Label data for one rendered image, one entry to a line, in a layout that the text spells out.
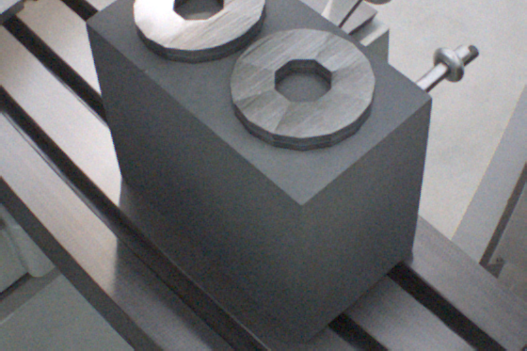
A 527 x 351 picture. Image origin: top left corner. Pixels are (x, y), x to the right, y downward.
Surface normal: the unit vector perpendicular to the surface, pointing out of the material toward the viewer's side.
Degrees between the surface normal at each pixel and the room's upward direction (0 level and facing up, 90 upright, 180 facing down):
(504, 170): 0
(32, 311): 90
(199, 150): 90
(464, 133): 0
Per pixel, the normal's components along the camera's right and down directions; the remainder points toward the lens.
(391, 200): 0.68, 0.57
